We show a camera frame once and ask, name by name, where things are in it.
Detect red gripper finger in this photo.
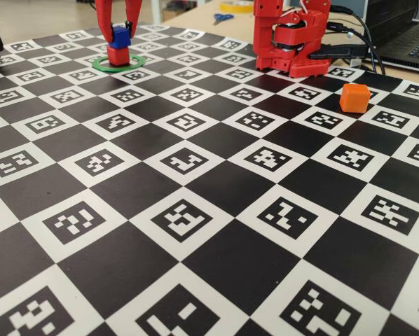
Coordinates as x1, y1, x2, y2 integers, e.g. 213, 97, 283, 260
95, 0, 116, 43
124, 0, 144, 38

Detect blue cube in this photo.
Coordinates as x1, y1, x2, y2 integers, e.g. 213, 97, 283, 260
109, 24, 132, 49

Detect red cube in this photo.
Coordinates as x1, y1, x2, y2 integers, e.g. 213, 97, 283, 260
107, 45, 130, 67

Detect orange cube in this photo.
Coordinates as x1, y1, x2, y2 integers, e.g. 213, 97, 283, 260
338, 83, 371, 113

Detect blue scissors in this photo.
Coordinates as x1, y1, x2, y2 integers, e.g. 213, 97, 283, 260
212, 13, 235, 26

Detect yellow tape roll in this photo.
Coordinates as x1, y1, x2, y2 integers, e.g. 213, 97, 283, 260
219, 0, 252, 13

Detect black white marker mat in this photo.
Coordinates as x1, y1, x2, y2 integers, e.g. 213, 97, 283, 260
0, 21, 419, 336

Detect black laptop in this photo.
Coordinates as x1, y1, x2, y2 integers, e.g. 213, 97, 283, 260
365, 0, 419, 74

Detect green ring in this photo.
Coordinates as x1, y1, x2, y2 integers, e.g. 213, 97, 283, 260
91, 53, 146, 74

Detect black usb cable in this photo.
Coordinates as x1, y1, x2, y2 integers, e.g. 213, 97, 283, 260
327, 20, 378, 73

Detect thick black plug cable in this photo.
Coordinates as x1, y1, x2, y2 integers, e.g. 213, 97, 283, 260
307, 44, 368, 60

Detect thin black cable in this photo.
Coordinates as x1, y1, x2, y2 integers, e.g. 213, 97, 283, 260
329, 3, 387, 76

